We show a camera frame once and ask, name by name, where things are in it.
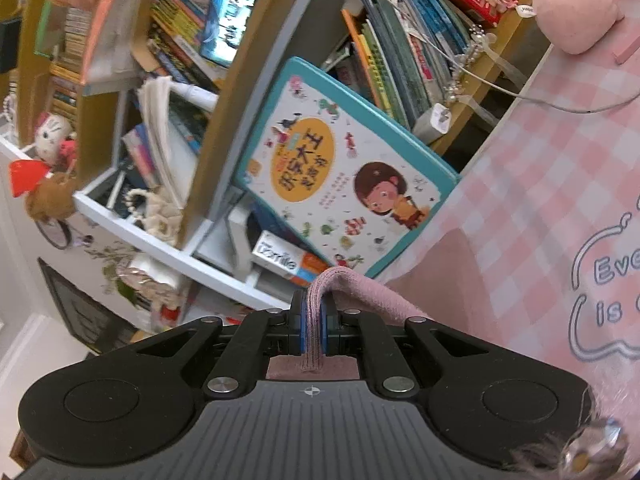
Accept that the white and orange carton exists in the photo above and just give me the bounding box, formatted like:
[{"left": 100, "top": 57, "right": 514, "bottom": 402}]
[{"left": 250, "top": 230, "right": 332, "bottom": 288}]

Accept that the black framed picture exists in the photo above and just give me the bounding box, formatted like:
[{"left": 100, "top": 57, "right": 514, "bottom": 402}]
[{"left": 37, "top": 257, "right": 147, "bottom": 357}]

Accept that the white charger plug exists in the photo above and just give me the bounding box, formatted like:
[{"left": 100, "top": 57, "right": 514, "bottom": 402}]
[{"left": 412, "top": 103, "right": 454, "bottom": 144}]

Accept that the pink and purple knit sweater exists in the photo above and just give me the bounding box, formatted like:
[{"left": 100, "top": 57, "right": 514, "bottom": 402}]
[{"left": 265, "top": 227, "right": 507, "bottom": 382}]

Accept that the row of colourful books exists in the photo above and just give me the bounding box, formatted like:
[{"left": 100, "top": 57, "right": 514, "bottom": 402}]
[{"left": 147, "top": 0, "right": 232, "bottom": 92}]

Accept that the row of thin picture books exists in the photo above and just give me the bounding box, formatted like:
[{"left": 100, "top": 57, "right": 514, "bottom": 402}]
[{"left": 341, "top": 0, "right": 472, "bottom": 130}]

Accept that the wooden bookshelf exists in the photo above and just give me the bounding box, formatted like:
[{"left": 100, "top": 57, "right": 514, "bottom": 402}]
[{"left": 15, "top": 0, "right": 567, "bottom": 257}]

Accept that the white bookshelf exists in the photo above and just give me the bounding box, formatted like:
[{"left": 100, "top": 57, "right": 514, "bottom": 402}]
[{"left": 72, "top": 160, "right": 301, "bottom": 312}]

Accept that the white charging cable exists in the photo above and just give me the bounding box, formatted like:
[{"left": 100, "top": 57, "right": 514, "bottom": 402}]
[{"left": 344, "top": 0, "right": 640, "bottom": 116}]

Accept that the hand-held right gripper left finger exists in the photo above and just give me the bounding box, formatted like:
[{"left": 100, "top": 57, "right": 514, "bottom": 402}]
[{"left": 131, "top": 289, "right": 307, "bottom": 397}]

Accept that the brown plush toy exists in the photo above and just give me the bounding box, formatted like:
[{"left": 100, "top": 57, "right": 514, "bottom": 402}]
[{"left": 24, "top": 170, "right": 77, "bottom": 222}]

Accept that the white tube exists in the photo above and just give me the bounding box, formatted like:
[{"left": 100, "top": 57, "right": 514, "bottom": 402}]
[{"left": 169, "top": 82, "right": 222, "bottom": 112}]

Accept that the white cat plush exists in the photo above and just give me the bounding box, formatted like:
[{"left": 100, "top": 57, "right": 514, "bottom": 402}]
[{"left": 32, "top": 112, "right": 79, "bottom": 171}]

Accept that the pearl bead strand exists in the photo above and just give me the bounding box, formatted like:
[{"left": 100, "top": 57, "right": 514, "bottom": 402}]
[{"left": 444, "top": 24, "right": 497, "bottom": 107}]

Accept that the teal children's picture book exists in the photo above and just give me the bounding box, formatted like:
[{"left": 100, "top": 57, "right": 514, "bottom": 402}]
[{"left": 234, "top": 56, "right": 462, "bottom": 279}]

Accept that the pink plush toy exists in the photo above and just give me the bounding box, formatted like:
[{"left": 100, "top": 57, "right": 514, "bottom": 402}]
[{"left": 527, "top": 0, "right": 627, "bottom": 56}]

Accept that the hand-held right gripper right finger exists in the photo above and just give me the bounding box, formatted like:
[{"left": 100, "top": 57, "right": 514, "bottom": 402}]
[{"left": 319, "top": 292, "right": 497, "bottom": 397}]

